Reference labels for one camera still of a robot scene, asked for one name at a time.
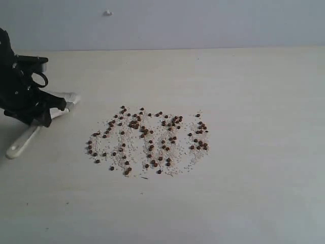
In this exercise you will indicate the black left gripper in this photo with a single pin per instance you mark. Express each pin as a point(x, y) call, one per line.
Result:
point(22, 78)

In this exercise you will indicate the small white wall lump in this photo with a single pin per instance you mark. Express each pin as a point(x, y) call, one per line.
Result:
point(107, 13)

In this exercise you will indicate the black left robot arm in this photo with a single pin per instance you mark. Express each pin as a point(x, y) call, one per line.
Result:
point(7, 49)

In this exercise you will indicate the pile of brown pellets and grains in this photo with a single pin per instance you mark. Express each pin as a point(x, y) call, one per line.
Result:
point(141, 143)

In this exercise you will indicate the white paint brush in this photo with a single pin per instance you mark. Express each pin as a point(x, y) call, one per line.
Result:
point(21, 143)

